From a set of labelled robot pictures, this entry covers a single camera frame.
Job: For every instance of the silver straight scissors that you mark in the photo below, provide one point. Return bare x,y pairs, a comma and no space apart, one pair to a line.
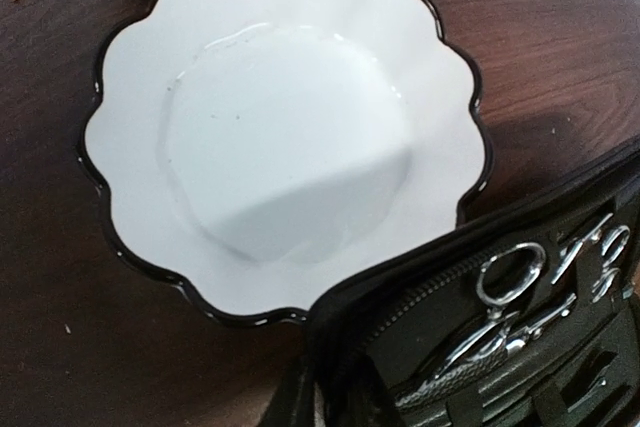
495,334

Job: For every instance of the black zippered tool case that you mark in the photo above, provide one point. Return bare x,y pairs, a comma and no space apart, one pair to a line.
373,342

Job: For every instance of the silver thinning scissors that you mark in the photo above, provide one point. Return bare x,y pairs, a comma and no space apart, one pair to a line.
588,259

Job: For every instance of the scalloped white bowl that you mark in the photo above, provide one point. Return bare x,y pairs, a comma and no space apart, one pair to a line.
253,154

